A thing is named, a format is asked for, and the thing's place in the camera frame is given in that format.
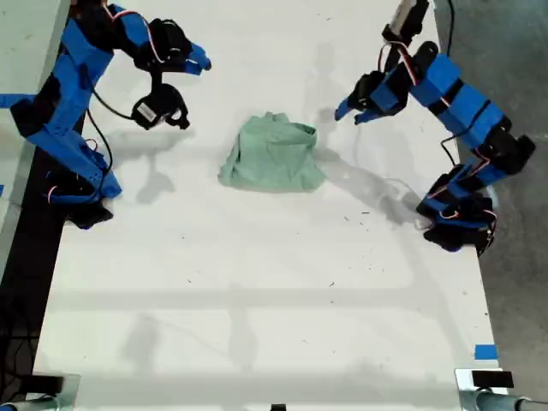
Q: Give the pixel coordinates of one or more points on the long blue tape strip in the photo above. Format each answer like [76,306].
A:
[10,101]

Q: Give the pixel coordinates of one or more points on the small black box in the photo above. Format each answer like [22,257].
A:
[43,383]
[492,379]

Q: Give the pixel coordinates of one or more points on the metal table bracket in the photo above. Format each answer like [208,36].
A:
[70,391]
[463,391]

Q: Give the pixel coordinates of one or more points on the blue tape square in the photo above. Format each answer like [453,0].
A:
[486,352]

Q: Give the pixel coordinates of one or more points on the tiny black clip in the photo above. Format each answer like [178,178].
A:
[278,407]

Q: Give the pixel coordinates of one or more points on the grey pipe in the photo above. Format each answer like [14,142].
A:
[509,403]
[25,406]

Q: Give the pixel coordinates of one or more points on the gripper camera stalk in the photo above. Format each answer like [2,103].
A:
[391,55]
[157,80]

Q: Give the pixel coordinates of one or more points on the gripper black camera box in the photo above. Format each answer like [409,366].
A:
[406,19]
[158,107]

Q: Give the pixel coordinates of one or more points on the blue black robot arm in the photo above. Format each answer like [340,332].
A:
[466,107]
[70,98]

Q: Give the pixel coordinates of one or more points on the pale green T-shirt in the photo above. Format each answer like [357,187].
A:
[272,158]

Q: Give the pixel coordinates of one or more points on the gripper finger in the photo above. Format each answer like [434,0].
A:
[347,108]
[186,69]
[200,57]
[365,115]

